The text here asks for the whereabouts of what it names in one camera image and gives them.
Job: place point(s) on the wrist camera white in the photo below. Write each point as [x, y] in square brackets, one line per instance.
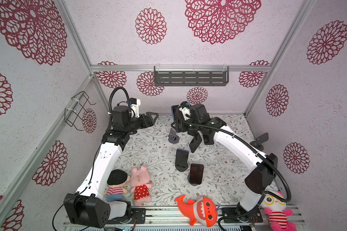
[184, 108]
[135, 104]

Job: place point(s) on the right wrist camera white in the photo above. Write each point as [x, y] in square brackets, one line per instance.
[184, 108]

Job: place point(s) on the white pink glasses plush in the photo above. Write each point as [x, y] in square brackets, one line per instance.
[277, 212]

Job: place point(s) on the red shark plush toy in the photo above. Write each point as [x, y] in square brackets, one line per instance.
[203, 210]

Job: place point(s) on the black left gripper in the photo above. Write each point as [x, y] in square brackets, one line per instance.
[150, 122]

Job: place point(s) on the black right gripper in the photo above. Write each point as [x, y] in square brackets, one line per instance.
[180, 123]

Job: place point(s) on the black phone reddish screen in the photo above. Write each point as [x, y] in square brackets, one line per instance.
[197, 169]

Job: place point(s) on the pink pig plush toy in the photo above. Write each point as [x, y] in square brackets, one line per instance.
[140, 185]

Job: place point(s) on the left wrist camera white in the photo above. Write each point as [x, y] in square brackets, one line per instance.
[135, 104]

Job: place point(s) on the grey wall shelf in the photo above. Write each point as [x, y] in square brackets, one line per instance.
[194, 78]

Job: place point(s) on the black slab phone stand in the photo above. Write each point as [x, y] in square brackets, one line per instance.
[181, 167]

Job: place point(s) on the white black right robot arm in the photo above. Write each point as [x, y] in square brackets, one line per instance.
[263, 167]

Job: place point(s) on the black folding phone stand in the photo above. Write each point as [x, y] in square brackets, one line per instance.
[195, 142]

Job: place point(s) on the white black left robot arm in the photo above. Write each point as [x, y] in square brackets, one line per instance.
[86, 206]

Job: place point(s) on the blue-edged black phone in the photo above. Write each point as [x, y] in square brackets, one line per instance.
[174, 109]

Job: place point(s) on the dark round phone stand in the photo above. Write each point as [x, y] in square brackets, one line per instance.
[195, 179]

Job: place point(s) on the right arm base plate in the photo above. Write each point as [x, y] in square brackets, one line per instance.
[239, 215]

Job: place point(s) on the black wire wall rack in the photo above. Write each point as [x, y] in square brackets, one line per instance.
[81, 116]

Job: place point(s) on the grey round phone stand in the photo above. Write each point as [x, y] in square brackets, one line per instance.
[173, 138]

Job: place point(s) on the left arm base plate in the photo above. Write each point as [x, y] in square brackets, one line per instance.
[135, 215]

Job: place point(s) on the black-haired boy plush doll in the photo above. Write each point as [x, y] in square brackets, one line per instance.
[116, 185]

